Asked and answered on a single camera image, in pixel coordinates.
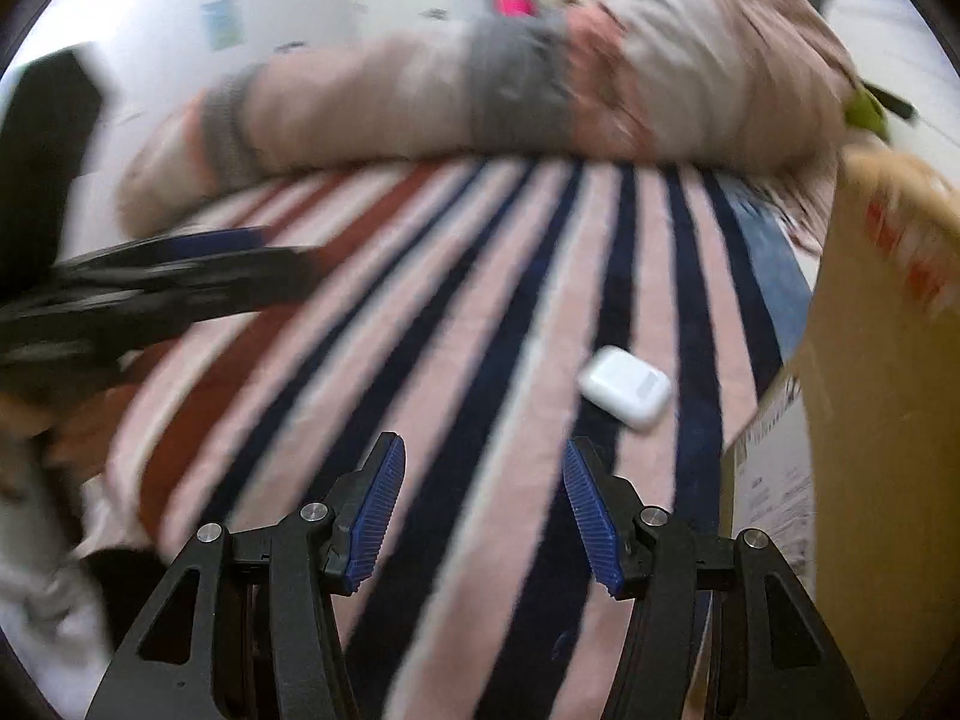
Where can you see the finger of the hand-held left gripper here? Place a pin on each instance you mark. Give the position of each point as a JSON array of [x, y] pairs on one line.
[[195, 244], [247, 277]]

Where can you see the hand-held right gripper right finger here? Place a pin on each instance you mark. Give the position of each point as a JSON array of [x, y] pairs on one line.
[[592, 525]]

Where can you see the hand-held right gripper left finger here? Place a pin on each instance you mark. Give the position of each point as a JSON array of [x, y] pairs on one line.
[[375, 517]]

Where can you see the white earbuds case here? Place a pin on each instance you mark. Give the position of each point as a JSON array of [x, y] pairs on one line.
[[626, 386]]

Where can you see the brown cardboard box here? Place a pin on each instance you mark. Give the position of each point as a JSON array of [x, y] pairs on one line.
[[877, 427]]

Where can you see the person's left hand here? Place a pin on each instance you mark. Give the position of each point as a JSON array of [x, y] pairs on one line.
[[82, 435]]

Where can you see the striped blanket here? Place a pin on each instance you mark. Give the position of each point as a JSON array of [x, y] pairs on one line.
[[465, 360]]

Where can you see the pink and grey quilt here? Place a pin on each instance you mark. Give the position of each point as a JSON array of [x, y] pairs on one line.
[[420, 90]]

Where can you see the pink gift bag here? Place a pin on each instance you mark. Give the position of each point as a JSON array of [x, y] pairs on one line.
[[519, 6]]

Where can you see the green plush toy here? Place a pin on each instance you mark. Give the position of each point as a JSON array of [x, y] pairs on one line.
[[866, 111]]

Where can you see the white headboard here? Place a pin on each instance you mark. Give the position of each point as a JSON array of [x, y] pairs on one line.
[[900, 52]]

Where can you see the wall poster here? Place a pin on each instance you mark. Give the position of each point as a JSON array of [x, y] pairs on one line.
[[223, 24]]

